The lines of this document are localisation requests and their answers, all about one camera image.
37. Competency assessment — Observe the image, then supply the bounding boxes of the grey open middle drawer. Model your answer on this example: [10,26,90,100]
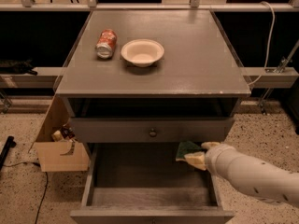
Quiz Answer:
[70,143,234,224]

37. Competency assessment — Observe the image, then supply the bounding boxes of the grey closed upper drawer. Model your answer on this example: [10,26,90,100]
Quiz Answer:
[70,118,235,143]

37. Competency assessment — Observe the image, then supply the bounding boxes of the metal frame rail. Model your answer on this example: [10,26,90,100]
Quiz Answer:
[0,2,299,12]

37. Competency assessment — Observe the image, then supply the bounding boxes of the grey wooden drawer cabinet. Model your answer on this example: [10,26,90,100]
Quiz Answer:
[54,8,252,224]

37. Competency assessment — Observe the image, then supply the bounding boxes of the black object on rail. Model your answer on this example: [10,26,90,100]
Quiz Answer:
[0,59,37,76]

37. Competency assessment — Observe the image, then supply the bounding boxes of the round metal drawer knob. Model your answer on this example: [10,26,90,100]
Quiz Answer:
[149,128,157,137]

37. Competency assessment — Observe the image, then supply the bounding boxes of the green yellow scrubbing sponge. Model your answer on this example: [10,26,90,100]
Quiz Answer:
[176,141,204,161]

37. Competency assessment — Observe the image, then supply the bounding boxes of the black floor cable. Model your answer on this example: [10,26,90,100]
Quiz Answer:
[3,161,50,224]

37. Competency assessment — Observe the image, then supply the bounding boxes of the white paper bowl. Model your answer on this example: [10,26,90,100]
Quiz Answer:
[121,39,164,67]

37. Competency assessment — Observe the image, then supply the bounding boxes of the black pole on floor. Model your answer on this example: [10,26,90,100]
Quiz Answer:
[0,136,16,170]

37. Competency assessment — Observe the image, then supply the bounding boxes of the items inside cardboard box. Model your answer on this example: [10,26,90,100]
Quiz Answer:
[51,126,75,142]

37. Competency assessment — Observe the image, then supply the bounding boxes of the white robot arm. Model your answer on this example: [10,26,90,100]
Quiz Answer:
[177,141,299,207]

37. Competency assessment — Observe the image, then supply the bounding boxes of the white cable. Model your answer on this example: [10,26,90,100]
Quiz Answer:
[247,0,277,87]

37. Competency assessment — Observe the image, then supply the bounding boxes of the crushed orange soda can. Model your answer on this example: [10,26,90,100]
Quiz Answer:
[95,29,117,59]

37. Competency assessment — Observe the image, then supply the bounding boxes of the open cardboard box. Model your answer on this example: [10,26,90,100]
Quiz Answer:
[34,96,90,172]

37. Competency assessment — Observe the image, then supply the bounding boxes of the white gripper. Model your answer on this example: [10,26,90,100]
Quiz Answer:
[184,142,235,175]

